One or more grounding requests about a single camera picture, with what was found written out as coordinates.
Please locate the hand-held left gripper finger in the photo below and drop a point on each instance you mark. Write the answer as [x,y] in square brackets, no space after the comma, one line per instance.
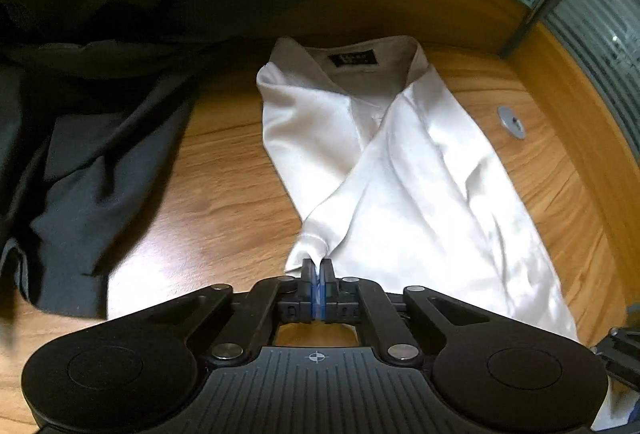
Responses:
[313,296]
[323,296]

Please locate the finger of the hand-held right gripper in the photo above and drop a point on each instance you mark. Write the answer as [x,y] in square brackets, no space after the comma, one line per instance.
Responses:
[620,354]

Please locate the white short-sleeved shirt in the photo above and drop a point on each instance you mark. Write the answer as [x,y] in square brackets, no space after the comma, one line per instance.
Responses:
[415,174]

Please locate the pile of black clothes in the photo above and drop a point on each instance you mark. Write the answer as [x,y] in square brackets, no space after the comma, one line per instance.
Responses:
[100,89]

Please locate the round metal table grommet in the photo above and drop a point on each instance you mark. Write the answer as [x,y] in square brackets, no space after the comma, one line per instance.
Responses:
[511,121]

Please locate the grey slatted partition panel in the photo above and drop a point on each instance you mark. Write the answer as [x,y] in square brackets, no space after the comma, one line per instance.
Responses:
[595,29]

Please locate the black metal post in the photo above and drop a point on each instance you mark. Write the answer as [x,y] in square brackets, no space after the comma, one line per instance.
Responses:
[545,9]

